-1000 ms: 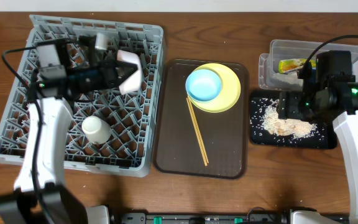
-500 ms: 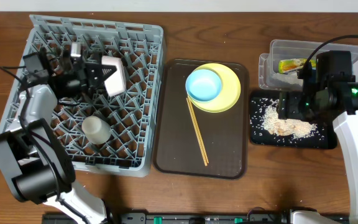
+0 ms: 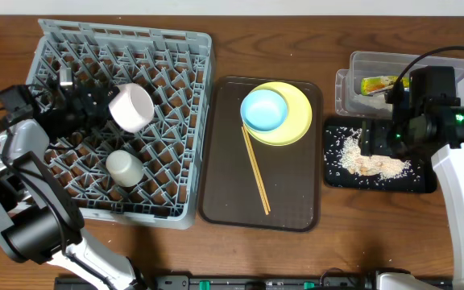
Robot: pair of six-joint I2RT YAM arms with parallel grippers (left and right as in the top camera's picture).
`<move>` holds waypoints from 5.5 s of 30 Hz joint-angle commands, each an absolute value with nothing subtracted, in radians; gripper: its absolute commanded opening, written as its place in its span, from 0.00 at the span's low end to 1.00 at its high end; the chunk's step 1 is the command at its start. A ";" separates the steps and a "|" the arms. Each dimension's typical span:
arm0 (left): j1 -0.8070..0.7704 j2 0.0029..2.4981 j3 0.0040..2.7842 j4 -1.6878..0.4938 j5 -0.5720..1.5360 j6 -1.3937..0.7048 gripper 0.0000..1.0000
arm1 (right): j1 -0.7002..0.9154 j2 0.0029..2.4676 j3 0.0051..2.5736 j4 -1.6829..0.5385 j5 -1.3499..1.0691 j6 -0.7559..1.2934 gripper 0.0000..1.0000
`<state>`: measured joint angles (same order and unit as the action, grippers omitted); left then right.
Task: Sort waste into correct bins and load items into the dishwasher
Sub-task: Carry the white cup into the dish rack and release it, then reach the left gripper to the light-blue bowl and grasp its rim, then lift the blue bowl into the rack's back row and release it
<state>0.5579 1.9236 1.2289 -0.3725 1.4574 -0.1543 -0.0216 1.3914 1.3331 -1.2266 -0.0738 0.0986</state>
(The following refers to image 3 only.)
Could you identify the dark brown serving tray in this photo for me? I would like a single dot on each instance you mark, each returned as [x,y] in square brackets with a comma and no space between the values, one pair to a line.
[228,193]

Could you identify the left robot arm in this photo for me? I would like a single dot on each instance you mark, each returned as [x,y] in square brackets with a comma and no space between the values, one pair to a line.
[39,220]

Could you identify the yellow round plate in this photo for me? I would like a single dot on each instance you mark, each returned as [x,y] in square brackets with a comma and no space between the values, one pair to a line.
[298,121]

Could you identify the white plastic cup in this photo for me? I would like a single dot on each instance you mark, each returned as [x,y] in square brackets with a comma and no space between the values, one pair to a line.
[125,169]

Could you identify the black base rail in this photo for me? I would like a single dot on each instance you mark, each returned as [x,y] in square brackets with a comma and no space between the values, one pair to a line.
[182,282]

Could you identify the rice food waste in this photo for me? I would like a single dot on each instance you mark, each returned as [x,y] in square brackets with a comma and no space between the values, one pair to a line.
[353,161]

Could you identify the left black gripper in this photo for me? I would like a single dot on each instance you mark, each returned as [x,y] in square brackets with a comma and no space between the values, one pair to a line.
[96,101]

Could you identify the grey plastic dish rack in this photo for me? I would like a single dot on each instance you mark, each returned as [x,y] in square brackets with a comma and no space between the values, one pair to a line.
[176,68]

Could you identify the clear plastic waste bin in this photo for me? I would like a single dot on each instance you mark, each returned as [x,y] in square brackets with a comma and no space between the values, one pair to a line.
[374,64]

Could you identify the black waste tray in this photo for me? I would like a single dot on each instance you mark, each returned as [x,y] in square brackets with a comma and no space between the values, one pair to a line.
[417,177]

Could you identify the green orange snack wrapper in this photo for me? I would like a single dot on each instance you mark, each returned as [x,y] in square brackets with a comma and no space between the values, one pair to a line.
[370,86]

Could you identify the light blue bowl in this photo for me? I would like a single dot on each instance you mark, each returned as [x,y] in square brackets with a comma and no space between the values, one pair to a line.
[263,110]

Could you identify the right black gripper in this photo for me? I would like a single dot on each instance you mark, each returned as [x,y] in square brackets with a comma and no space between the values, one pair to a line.
[373,139]

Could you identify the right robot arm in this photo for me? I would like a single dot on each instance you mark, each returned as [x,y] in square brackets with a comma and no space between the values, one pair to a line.
[427,122]

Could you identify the white napkin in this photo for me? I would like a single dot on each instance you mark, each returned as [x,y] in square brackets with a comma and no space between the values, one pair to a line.
[374,106]

